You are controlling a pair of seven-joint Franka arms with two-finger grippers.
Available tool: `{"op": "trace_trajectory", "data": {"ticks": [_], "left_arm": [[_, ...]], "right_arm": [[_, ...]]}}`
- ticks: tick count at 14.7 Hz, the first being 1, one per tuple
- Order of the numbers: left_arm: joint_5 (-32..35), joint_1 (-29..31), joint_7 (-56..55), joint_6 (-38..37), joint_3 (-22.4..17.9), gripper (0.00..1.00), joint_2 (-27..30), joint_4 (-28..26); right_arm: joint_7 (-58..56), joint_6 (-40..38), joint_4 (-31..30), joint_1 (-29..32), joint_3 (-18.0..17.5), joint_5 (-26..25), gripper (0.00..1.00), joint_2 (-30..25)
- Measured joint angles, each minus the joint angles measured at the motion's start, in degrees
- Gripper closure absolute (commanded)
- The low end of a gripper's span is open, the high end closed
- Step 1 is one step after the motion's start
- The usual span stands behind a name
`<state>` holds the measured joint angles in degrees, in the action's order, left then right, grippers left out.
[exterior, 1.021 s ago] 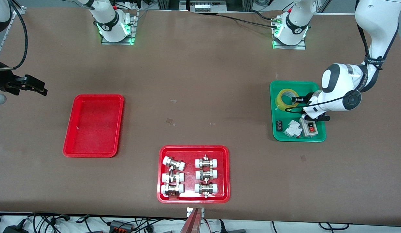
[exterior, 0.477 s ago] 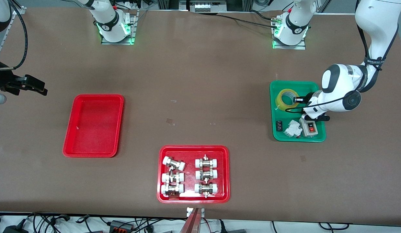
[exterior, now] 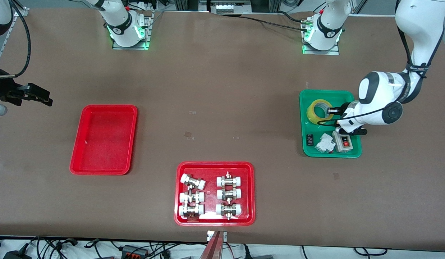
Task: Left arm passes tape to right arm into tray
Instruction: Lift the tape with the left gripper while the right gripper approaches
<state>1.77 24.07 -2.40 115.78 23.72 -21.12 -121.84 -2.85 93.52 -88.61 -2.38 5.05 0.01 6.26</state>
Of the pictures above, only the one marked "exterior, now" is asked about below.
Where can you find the small silver metal bracket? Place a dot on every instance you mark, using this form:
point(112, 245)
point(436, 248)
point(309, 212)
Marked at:
point(224, 235)

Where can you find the white terminal block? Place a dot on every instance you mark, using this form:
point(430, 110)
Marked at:
point(224, 8)

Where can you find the green plastic tray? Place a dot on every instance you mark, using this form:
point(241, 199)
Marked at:
point(323, 130)

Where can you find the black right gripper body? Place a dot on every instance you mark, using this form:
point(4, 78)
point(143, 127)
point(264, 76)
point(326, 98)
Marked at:
point(1, 87)

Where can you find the black orange power box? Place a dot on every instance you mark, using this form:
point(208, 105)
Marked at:
point(134, 251)

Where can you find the red tray holding valves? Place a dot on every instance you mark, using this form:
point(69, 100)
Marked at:
point(211, 169)

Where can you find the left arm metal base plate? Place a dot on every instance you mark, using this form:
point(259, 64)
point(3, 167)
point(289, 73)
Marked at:
point(321, 52)

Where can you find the black power adapter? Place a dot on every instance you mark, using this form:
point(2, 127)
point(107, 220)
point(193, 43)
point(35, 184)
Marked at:
point(17, 255)

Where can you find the brass valve with white ends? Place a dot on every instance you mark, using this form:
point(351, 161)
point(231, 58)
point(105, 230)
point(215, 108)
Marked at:
point(193, 181)
point(229, 181)
point(192, 197)
point(228, 209)
point(191, 210)
point(229, 194)

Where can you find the white circuit breaker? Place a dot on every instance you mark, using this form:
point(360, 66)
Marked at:
point(325, 143)

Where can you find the small black terminal block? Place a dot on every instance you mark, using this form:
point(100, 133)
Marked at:
point(310, 140)

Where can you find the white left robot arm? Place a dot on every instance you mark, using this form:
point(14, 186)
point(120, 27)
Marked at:
point(420, 21)

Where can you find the yellow tape roll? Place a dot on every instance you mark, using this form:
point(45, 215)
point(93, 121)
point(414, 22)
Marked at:
point(310, 115)

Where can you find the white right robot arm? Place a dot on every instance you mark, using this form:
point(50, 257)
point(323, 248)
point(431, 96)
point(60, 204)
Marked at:
point(118, 18)

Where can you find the white power strip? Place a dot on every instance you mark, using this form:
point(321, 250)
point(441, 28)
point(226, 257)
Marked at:
point(145, 5)

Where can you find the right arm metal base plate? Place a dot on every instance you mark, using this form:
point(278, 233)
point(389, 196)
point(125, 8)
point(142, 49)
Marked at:
point(131, 48)

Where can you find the black plug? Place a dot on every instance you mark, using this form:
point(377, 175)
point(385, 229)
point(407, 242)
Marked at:
point(247, 251)

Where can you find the empty red plastic tray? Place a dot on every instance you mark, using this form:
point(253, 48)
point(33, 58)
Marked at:
point(100, 122)

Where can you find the grey push button switch box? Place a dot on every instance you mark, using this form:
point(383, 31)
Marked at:
point(343, 144)

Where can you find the red metal bar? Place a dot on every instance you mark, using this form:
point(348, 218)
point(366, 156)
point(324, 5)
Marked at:
point(212, 250)

